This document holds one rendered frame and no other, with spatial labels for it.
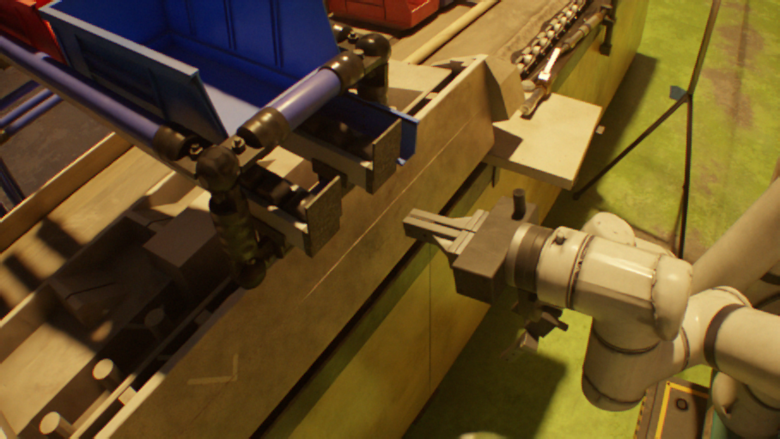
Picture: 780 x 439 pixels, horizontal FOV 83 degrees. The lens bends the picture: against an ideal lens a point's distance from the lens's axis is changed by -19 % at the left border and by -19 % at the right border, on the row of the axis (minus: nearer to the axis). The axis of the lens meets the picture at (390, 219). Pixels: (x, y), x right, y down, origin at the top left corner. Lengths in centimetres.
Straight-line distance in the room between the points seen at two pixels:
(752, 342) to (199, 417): 65
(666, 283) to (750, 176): 222
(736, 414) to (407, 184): 82
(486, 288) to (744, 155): 240
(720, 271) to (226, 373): 69
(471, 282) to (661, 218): 176
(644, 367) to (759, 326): 14
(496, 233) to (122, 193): 94
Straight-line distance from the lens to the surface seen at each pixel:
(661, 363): 66
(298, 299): 72
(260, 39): 60
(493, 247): 60
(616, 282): 56
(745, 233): 81
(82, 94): 56
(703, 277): 85
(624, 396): 66
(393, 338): 104
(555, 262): 57
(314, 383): 85
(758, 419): 121
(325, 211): 46
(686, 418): 141
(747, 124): 316
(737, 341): 65
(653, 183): 245
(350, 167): 54
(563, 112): 128
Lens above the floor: 150
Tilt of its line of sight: 46 degrees down
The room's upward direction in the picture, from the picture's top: 5 degrees counter-clockwise
